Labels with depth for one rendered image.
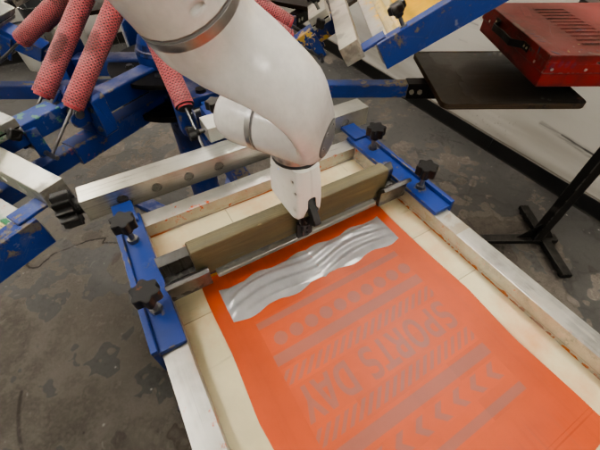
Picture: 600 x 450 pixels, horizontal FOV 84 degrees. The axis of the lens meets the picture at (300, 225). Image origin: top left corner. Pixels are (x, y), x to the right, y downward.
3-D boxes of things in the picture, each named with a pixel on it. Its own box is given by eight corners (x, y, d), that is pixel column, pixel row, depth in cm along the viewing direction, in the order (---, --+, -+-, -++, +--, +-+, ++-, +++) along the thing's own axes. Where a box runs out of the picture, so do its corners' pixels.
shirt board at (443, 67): (519, 71, 136) (529, 50, 130) (573, 127, 110) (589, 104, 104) (192, 72, 136) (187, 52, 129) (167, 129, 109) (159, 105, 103)
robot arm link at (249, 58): (109, 31, 24) (233, 154, 44) (259, 68, 20) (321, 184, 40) (161, -64, 25) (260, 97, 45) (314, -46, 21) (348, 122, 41)
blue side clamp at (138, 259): (195, 354, 54) (185, 337, 48) (165, 370, 52) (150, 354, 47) (149, 231, 71) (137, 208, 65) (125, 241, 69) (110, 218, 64)
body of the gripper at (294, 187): (258, 137, 52) (264, 189, 61) (290, 174, 47) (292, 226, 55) (299, 123, 55) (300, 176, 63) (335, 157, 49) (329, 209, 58)
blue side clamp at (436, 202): (444, 223, 72) (454, 200, 67) (427, 232, 71) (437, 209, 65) (359, 151, 89) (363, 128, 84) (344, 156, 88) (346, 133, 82)
